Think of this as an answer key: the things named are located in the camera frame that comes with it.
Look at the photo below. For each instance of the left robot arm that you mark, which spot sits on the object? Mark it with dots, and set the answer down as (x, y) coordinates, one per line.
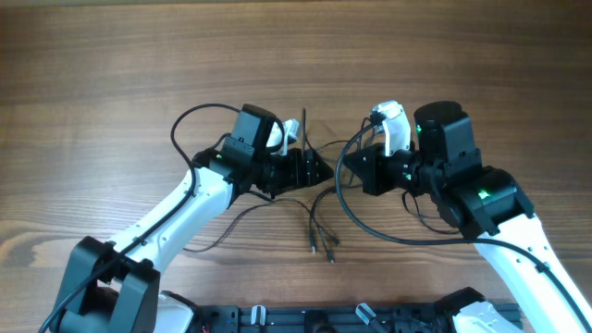
(114, 285)

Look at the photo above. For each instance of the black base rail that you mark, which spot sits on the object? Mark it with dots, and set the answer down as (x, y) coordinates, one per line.
(404, 317)

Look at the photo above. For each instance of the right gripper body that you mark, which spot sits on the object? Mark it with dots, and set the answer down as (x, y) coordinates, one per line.
(403, 169)

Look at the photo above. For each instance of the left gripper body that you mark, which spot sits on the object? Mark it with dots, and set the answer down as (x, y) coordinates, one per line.
(282, 170)

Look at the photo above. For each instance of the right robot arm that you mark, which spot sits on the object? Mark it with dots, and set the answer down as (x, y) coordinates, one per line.
(436, 155)

